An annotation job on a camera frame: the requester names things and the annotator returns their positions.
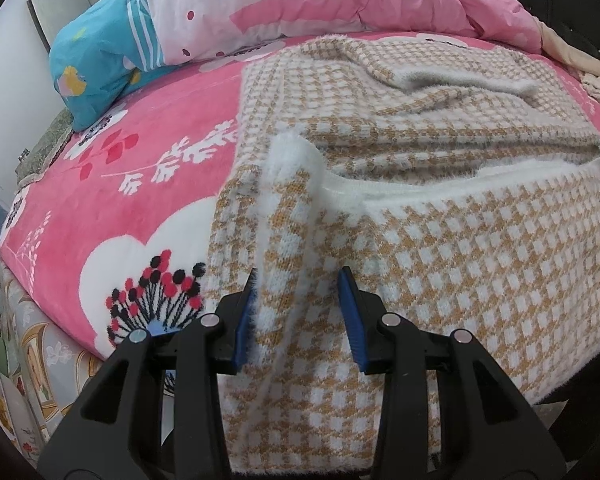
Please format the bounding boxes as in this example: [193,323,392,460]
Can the grey floral bed skirt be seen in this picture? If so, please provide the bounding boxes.
[0,265,171,446]

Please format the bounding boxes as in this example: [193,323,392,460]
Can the beige houndstooth knit coat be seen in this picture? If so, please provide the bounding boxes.
[205,35,600,476]

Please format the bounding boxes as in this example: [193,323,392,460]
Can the black headboard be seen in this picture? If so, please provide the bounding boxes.
[455,0,600,61]

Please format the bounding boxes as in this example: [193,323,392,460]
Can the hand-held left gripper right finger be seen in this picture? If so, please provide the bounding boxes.
[337,266,566,480]

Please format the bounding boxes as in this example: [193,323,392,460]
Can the green patterned cloth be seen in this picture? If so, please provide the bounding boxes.
[14,110,76,186]

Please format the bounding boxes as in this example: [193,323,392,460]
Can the white floral plate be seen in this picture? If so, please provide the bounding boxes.
[0,362,36,443]

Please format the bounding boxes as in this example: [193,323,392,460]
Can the pink floral blanket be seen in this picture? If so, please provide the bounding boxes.
[0,30,600,361]

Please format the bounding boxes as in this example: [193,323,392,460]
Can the pink and blue cartoon quilt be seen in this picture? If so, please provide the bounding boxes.
[50,0,543,131]

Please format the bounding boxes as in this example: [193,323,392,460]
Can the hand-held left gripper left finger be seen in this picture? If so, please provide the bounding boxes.
[37,267,258,480]

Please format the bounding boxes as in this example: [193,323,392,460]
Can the beige garment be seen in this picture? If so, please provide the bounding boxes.
[540,22,600,73]

